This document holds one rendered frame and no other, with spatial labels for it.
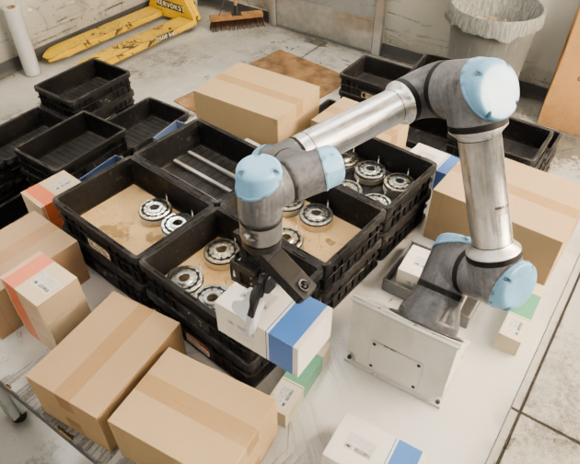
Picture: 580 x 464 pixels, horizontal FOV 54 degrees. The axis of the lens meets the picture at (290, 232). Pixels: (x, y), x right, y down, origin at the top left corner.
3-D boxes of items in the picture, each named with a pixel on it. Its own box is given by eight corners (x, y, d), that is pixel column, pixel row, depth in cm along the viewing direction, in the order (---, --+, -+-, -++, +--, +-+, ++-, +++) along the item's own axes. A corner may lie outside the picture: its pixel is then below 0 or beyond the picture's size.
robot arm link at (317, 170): (310, 139, 104) (259, 156, 100) (344, 143, 94) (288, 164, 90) (319, 179, 107) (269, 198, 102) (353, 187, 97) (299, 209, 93)
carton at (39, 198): (69, 187, 196) (63, 169, 191) (89, 202, 190) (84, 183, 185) (28, 210, 187) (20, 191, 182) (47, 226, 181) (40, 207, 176)
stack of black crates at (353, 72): (416, 123, 344) (425, 72, 321) (394, 146, 326) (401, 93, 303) (359, 104, 361) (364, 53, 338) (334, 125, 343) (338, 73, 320)
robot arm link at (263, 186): (295, 168, 88) (248, 185, 85) (295, 220, 96) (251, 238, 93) (270, 144, 93) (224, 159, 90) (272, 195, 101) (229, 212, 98)
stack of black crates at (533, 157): (527, 206, 286) (555, 130, 256) (506, 239, 268) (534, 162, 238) (453, 179, 303) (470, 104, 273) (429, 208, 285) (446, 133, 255)
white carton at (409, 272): (470, 288, 171) (477, 268, 165) (458, 316, 163) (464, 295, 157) (409, 264, 178) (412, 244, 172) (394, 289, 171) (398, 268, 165)
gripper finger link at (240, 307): (229, 324, 110) (244, 282, 108) (253, 338, 108) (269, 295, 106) (220, 327, 107) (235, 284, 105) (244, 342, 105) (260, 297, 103)
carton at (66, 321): (91, 313, 155) (85, 295, 150) (55, 342, 148) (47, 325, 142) (54, 288, 162) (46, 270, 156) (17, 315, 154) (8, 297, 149)
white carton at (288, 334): (330, 336, 116) (332, 307, 110) (297, 377, 109) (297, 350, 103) (253, 294, 124) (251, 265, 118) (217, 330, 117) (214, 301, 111)
